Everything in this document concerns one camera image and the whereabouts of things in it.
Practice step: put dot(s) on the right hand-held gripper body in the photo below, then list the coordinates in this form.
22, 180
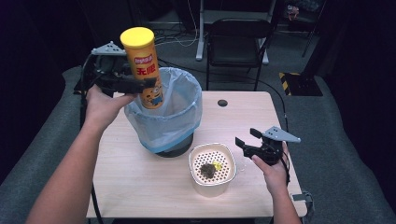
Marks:
271, 149

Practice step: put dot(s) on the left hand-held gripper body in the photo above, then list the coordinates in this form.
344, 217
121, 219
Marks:
107, 73

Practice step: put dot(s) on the yellow chip can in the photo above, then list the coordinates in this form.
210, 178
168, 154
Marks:
143, 62

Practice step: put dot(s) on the bin with blue bag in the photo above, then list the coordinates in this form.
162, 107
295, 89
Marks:
174, 124

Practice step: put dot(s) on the black trash bin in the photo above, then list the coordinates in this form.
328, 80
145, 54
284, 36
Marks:
180, 147

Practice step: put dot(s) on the person's right hand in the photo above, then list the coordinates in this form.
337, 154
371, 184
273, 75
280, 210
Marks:
274, 175

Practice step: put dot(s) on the person's left hand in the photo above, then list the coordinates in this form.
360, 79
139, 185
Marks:
104, 107

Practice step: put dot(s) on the small yellow scrap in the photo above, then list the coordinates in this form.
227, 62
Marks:
218, 165

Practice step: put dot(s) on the dark tea residue clump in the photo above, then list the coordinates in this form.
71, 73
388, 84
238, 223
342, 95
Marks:
208, 170

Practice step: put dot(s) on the white strainer container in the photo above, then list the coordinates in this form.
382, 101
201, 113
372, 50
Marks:
211, 183

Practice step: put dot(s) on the grey table clamp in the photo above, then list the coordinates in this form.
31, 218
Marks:
303, 200

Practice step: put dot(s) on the yellow black striped floor mat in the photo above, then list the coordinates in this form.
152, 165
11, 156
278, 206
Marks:
300, 84

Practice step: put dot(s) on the black folding chair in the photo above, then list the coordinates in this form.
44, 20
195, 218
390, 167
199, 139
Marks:
236, 40

